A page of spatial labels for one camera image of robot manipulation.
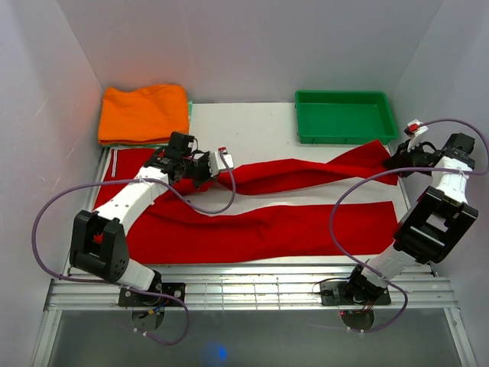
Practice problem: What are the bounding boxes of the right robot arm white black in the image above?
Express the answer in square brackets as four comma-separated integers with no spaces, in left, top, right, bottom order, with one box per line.
[345,133,478,304]

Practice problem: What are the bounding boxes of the folded light green garment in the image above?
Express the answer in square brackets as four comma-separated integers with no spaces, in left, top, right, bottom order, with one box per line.
[99,100,193,149]

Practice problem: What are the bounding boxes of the folded orange trousers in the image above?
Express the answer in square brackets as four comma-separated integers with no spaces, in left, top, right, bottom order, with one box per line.
[98,84,189,145]

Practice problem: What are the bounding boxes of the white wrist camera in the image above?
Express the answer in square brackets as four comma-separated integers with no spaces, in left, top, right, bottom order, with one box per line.
[209,148,235,177]
[403,119,429,152]

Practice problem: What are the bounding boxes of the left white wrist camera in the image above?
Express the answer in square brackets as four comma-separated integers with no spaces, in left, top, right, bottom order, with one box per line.
[209,148,235,177]

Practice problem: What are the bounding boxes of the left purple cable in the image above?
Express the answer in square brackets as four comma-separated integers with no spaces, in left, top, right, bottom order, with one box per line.
[31,154,237,346]

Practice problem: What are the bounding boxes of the aluminium rail frame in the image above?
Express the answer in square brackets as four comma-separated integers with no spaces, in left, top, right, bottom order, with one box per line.
[31,143,478,366]

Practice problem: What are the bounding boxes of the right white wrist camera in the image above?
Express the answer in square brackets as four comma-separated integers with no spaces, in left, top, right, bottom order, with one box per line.
[403,119,429,152]

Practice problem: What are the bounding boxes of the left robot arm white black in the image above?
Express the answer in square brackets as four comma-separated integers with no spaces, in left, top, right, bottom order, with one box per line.
[70,132,233,306]

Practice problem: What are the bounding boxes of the green plastic tray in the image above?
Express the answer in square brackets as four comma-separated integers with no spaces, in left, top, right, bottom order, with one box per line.
[295,90,399,145]

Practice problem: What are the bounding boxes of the red trousers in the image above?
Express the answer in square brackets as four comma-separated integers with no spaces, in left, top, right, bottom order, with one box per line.
[92,139,399,265]

